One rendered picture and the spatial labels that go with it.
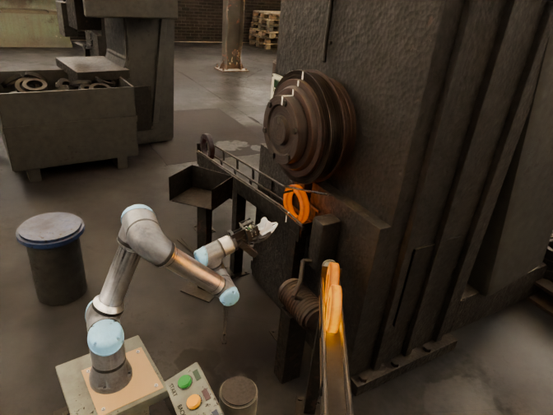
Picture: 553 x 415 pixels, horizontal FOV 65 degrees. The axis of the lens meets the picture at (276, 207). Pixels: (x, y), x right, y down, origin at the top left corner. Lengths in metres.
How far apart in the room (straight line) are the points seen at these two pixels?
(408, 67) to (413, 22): 0.14
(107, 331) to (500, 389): 1.83
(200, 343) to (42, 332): 0.79
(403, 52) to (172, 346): 1.70
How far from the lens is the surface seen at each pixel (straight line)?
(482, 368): 2.57
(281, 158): 1.80
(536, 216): 2.53
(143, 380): 1.80
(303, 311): 1.76
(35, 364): 2.40
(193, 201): 2.30
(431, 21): 1.52
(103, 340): 1.65
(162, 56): 4.58
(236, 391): 1.47
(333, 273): 1.53
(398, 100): 1.60
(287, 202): 2.04
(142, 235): 1.47
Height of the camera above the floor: 1.66
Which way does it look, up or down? 28 degrees down
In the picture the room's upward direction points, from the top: 5 degrees clockwise
